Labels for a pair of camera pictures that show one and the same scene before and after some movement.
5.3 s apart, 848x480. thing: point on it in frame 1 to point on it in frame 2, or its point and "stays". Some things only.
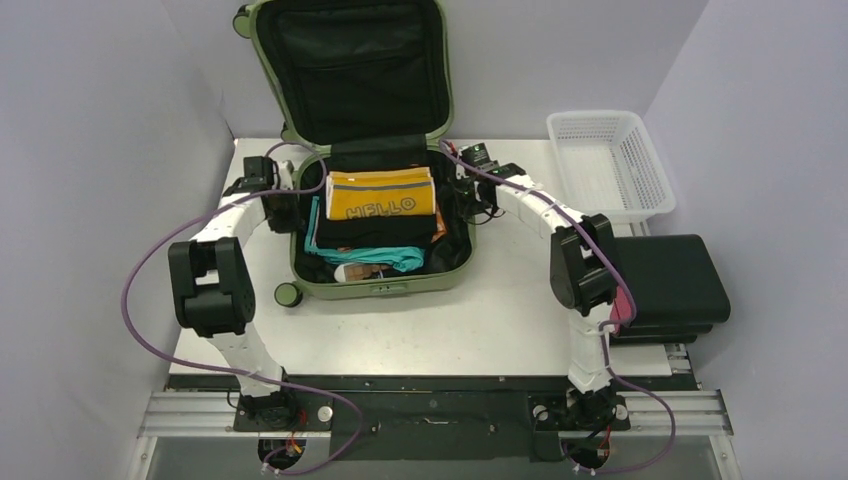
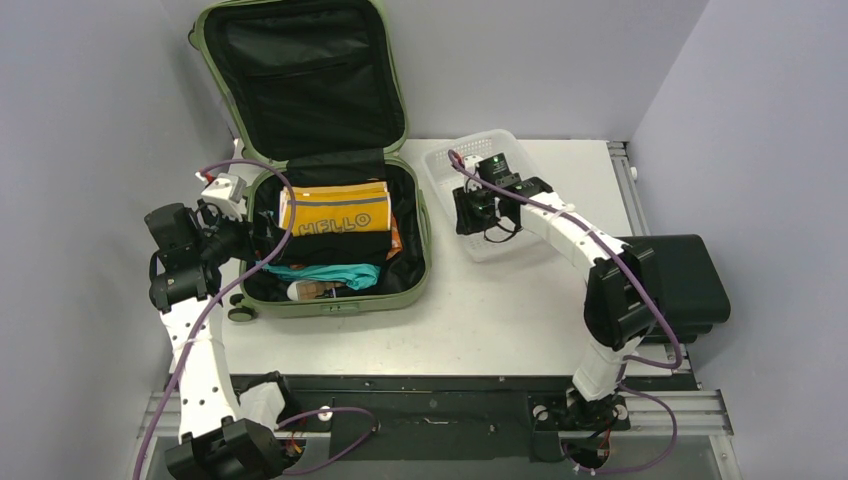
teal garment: (402, 259) to (357, 276)
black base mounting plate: (431, 418) stays
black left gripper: (292, 222) to (212, 217)
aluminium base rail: (211, 415) stays
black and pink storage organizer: (679, 290) stays
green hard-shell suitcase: (365, 83) to (314, 91)
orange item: (440, 224) to (396, 241)
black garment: (386, 231) to (357, 247)
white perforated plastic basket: (609, 164) to (446, 177)
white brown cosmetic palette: (358, 271) to (310, 290)
